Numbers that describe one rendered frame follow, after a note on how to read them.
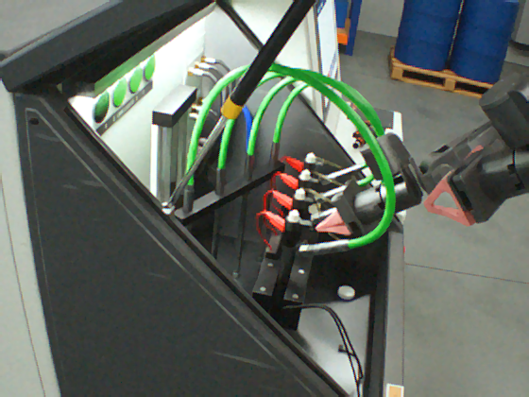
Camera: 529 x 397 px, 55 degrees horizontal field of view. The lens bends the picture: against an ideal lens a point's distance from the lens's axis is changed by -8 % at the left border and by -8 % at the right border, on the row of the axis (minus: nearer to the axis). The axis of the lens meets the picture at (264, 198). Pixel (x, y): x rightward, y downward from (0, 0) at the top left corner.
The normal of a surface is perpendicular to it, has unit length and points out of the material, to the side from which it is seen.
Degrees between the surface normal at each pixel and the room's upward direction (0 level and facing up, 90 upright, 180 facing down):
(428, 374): 0
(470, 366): 0
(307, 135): 90
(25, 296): 90
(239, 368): 90
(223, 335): 90
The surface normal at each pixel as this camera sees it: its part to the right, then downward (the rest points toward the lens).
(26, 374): -0.20, 0.50
